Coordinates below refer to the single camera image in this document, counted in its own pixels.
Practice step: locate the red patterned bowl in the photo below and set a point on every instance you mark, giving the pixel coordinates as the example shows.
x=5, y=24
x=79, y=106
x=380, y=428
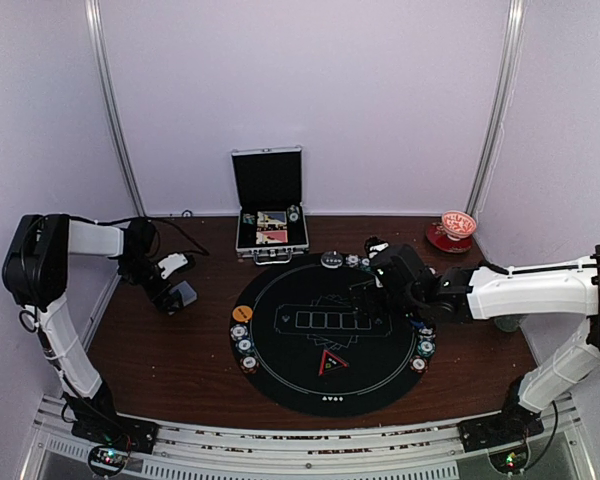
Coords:
x=458, y=225

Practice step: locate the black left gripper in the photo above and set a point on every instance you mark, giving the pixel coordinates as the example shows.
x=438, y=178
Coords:
x=167, y=300

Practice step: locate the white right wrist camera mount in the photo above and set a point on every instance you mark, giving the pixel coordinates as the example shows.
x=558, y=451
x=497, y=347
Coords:
x=374, y=245

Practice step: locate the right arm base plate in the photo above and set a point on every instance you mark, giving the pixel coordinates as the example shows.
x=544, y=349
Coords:
x=498, y=429

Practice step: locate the aluminium frame post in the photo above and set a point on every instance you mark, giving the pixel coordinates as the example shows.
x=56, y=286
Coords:
x=505, y=79
x=96, y=32

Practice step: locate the left aluminium frame post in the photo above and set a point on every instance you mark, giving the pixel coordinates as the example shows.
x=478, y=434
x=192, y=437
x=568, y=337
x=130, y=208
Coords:
x=96, y=32

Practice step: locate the right aluminium frame post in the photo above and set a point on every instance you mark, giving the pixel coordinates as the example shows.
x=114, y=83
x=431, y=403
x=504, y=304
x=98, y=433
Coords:
x=505, y=79

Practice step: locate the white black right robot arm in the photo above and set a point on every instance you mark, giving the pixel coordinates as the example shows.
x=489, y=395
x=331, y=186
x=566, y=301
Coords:
x=566, y=291

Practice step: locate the red triangle all-in marker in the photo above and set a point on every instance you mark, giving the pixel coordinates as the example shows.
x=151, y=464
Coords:
x=330, y=362

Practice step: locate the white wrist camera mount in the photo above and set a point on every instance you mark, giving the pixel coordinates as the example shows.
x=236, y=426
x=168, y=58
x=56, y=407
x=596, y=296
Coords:
x=172, y=263
x=374, y=245

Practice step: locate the red saucer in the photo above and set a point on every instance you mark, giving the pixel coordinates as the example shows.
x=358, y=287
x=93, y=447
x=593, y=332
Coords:
x=437, y=236

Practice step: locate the orange big blind button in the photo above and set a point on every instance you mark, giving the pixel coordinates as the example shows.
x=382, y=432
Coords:
x=242, y=314

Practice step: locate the blue patterned card deck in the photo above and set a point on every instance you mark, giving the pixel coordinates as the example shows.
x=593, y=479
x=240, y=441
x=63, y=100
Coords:
x=184, y=294

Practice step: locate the aluminium poker case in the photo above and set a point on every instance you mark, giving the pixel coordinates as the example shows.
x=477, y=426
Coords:
x=269, y=179

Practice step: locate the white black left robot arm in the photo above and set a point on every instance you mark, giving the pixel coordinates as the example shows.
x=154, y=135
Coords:
x=36, y=273

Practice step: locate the red card deck box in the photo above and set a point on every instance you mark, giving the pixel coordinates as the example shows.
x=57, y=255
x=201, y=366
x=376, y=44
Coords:
x=269, y=237

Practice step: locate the blue card deck box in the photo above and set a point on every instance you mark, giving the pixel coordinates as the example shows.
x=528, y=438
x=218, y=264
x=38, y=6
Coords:
x=271, y=218

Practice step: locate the green ceramic mug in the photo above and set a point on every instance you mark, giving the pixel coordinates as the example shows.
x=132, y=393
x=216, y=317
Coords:
x=508, y=323

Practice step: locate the round black poker mat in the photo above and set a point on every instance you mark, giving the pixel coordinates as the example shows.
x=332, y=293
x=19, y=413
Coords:
x=300, y=309

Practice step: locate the green chip stack in case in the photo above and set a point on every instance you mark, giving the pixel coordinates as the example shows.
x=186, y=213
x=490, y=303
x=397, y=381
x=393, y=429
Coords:
x=293, y=213

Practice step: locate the clear dealer button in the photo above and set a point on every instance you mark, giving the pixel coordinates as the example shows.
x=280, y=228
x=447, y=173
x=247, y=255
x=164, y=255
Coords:
x=332, y=259

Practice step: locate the teal chip stack in case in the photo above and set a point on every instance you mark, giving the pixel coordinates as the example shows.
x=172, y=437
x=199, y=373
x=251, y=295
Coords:
x=249, y=219

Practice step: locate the blue chips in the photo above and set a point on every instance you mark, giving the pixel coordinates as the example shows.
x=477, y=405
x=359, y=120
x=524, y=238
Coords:
x=238, y=332
x=428, y=334
x=352, y=260

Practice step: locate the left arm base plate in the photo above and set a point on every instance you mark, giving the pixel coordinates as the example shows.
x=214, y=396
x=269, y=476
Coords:
x=131, y=434

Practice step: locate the orange chips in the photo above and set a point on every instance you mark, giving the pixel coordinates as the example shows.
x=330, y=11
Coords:
x=418, y=364
x=249, y=364

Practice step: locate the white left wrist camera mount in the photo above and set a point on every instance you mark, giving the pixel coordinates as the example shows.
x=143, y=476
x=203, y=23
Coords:
x=172, y=263

